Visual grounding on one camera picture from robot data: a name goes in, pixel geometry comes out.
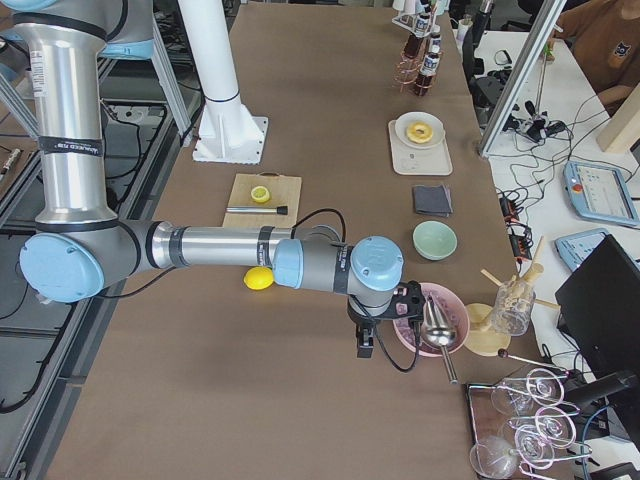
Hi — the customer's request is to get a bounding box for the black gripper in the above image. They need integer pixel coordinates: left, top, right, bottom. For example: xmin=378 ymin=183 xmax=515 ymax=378
xmin=347 ymin=281 xmax=425 ymax=358

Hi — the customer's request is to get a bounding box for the tea bottle white cap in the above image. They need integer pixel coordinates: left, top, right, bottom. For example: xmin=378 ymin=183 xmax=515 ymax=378
xmin=402 ymin=33 xmax=424 ymax=60

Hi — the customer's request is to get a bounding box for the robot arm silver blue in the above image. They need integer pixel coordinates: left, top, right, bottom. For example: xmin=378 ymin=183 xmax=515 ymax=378
xmin=9 ymin=1 xmax=425 ymax=358
xmin=2 ymin=0 xmax=154 ymax=60

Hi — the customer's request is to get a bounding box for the dark glass tray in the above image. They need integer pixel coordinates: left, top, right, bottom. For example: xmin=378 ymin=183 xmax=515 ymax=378
xmin=465 ymin=384 xmax=505 ymax=444

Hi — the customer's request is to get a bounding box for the beige rabbit tray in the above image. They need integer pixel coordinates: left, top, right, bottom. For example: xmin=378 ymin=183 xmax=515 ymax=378
xmin=388 ymin=120 xmax=453 ymax=176

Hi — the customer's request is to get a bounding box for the steel ice scoop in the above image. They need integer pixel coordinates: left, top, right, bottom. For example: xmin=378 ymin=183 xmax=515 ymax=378
xmin=421 ymin=294 xmax=459 ymax=384

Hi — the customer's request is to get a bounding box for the pink ice bowl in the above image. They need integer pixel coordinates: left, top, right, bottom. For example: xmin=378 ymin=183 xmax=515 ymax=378
xmin=393 ymin=282 xmax=470 ymax=353

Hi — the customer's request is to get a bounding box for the wooden mug tree stand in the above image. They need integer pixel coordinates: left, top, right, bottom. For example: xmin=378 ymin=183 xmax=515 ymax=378
xmin=464 ymin=236 xmax=560 ymax=356

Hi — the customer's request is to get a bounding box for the green ceramic bowl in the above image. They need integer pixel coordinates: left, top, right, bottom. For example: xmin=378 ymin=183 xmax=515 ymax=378
xmin=412 ymin=221 xmax=458 ymax=261

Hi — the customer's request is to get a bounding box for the whole yellow lemon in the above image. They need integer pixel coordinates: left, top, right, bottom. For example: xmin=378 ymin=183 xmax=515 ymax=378
xmin=243 ymin=266 xmax=274 ymax=291

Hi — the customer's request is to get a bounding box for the steel muddler black tip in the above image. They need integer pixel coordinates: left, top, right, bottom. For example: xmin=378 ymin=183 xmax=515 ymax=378
xmin=226 ymin=205 xmax=289 ymax=216

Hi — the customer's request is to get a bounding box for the grey folded cloth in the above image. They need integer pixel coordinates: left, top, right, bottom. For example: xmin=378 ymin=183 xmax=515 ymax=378
xmin=412 ymin=185 xmax=453 ymax=217

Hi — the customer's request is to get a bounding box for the clear glass mug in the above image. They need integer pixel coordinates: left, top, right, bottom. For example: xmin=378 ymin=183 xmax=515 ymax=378
xmin=489 ymin=279 xmax=535 ymax=336

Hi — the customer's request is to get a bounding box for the wine glass lying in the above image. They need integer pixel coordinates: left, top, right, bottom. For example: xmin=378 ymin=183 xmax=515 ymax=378
xmin=469 ymin=435 xmax=519 ymax=479

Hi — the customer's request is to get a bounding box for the half lemon slice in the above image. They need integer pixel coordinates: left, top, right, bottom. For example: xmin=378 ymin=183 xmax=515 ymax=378
xmin=250 ymin=185 xmax=271 ymax=204

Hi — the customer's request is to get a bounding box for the bamboo cutting board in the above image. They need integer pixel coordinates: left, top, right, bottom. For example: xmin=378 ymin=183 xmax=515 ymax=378
xmin=222 ymin=174 xmax=302 ymax=228

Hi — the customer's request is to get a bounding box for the wine glass upper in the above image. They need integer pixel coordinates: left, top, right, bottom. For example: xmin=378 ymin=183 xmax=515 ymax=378
xmin=491 ymin=368 xmax=564 ymax=416

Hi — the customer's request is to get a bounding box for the wine glass lower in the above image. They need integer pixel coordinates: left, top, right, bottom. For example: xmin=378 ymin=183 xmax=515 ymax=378
xmin=514 ymin=425 xmax=555 ymax=470

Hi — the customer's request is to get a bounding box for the wine glass middle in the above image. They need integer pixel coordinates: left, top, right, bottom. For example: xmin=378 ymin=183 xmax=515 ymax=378
xmin=499 ymin=407 xmax=577 ymax=449

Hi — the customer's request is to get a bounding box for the white round plate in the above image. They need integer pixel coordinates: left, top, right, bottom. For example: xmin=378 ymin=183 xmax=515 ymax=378
xmin=393 ymin=112 xmax=445 ymax=150

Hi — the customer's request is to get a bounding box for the blue teach pendant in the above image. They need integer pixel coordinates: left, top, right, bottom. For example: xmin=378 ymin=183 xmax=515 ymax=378
xmin=554 ymin=228 xmax=609 ymax=272
xmin=563 ymin=161 xmax=639 ymax=228

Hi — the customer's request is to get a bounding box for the black monitor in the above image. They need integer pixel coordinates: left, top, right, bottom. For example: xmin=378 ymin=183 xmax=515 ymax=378
xmin=555 ymin=235 xmax=639 ymax=444

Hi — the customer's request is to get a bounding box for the person in brown shirt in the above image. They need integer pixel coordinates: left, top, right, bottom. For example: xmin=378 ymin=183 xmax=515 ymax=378
xmin=555 ymin=1 xmax=639 ymax=115

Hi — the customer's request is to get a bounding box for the glazed ring donut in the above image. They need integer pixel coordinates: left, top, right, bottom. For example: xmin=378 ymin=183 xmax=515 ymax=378
xmin=405 ymin=122 xmax=433 ymax=145

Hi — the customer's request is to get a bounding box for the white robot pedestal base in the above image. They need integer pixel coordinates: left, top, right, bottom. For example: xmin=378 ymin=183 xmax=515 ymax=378
xmin=179 ymin=0 xmax=268 ymax=165

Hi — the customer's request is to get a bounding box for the copper wire bottle rack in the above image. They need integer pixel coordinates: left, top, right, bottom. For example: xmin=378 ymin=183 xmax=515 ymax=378
xmin=396 ymin=52 xmax=427 ymax=95

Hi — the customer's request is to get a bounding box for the aluminium frame post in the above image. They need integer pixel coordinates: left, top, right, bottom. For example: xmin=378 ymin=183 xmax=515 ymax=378
xmin=478 ymin=0 xmax=566 ymax=158

